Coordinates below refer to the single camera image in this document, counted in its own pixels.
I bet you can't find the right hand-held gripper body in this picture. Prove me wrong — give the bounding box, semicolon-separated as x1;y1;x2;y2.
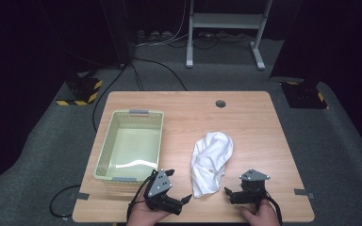
231;169;272;205

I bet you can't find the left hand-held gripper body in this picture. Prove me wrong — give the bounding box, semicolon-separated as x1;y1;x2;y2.
142;169;184;217

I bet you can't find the white cloth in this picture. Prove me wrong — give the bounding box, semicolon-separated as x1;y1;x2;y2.
189;131;235;199

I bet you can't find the light green plastic basket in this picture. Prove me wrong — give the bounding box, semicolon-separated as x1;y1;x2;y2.
93;108;165;186

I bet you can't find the person's left hand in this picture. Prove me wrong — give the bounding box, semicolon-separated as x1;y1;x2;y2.
125;187;172;226

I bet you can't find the person's right hand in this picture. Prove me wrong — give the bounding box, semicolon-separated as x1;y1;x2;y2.
237;199;281;226

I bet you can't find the grey tape strip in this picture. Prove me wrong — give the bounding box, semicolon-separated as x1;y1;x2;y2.
68;191;91;202
293;188;316;201

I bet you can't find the yellow black striped base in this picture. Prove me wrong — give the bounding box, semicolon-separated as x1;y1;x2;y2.
279;80;329;110
55;74;104;106

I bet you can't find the power strip with plugs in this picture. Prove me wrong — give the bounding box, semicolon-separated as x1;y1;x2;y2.
136;29;174;42

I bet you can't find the black stand pole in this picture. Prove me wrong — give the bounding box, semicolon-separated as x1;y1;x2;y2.
99;0;134;69

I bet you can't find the white metal stand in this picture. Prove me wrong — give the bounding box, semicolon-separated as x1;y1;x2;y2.
185;0;273;71

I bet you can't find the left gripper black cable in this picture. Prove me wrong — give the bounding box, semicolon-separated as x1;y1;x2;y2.
125;174;155;221

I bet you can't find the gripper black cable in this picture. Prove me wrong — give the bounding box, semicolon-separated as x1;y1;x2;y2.
125;174;155;221
263;190;284;226

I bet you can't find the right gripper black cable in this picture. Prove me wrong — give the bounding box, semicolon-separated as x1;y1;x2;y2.
263;190;284;226

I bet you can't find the short black floor cable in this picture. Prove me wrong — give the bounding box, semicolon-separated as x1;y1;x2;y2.
129;61;145;92

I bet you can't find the long black floor cable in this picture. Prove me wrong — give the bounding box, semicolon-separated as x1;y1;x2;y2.
91;63;127;133

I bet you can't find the curved black floor cable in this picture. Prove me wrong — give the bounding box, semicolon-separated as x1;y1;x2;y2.
132;56;189;92

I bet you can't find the black looped floor cable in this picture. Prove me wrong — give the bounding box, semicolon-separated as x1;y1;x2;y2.
49;184;83;218

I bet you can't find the white cable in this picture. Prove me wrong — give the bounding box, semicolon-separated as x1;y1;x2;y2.
134;0;190;49

